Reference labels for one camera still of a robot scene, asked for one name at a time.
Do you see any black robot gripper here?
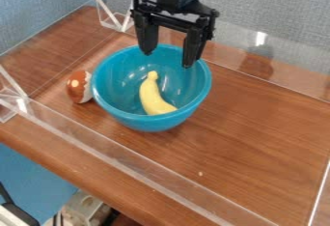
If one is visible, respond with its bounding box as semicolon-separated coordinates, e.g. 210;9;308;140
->
131;0;219;69

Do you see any blue plastic bowl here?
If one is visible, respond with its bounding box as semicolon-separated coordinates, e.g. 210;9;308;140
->
91;44;211;132

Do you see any yellow toy banana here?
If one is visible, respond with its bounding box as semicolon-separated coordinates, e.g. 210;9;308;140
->
139;71;176;115

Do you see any clear acrylic back barrier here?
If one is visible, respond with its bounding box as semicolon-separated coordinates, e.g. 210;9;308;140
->
93;0;330;103

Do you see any clear acrylic barrier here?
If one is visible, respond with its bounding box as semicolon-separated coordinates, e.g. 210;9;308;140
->
0;66;276;226
93;0;330;103

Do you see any brown white toy mushroom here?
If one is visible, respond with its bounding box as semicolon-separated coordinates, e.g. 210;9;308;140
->
65;71;92;103

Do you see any clear acrylic front barrier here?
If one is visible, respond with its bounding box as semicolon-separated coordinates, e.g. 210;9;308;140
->
0;66;276;226

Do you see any grey box under table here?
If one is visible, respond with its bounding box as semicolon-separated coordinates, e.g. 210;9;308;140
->
52;190;112;226

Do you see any black chair edge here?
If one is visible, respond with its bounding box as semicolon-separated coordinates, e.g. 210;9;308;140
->
0;183;40;226

